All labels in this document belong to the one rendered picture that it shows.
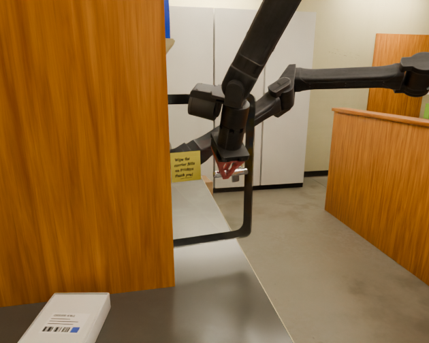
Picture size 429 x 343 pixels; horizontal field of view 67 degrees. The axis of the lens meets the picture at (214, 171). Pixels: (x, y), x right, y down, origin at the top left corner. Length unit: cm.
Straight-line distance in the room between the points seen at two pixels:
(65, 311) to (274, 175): 381
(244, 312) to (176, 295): 16
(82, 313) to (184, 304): 21
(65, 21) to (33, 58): 9
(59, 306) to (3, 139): 35
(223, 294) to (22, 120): 57
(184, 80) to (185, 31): 52
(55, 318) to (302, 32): 400
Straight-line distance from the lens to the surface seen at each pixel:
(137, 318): 77
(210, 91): 69
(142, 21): 70
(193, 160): 82
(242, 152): 73
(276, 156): 431
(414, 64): 110
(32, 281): 85
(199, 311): 77
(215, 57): 396
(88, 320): 73
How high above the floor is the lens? 142
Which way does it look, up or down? 16 degrees down
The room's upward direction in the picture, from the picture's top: straight up
